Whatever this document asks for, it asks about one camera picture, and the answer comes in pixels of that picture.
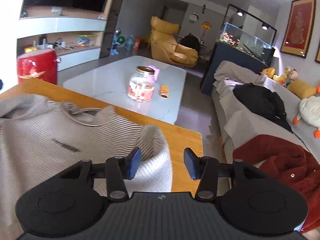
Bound beige striped sweater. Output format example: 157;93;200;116
1;94;172;239

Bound red fuzzy coat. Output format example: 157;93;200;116
233;134;319;233

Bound glass jar with gold lid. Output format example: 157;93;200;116
127;66;155;102

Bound small orange bottle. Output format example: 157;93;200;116
159;85;169;99

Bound white marble coffee table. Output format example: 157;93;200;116
63;56;187;124

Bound black jacket on sofa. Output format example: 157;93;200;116
233;83;293;133

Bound beige blanket on sofa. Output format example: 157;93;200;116
213;61;267;94

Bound grey sofa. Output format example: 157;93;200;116
212;78;319;162

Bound white goose plush toy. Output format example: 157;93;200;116
293;96;320;138

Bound blue water bottle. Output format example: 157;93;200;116
124;35;135;51

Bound yellow cushion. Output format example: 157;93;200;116
287;79;317;99

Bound small plush toys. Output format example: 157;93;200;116
260;65;299;87

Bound red barrel stool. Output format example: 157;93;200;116
17;48;60;85

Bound white TV shelf unit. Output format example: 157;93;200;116
17;7;110;71

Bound glass fish tank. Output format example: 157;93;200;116
219;22;275;66

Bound yellow lounge armchair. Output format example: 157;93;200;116
149;16;198;68

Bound red framed wall picture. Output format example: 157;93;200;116
280;0;316;58

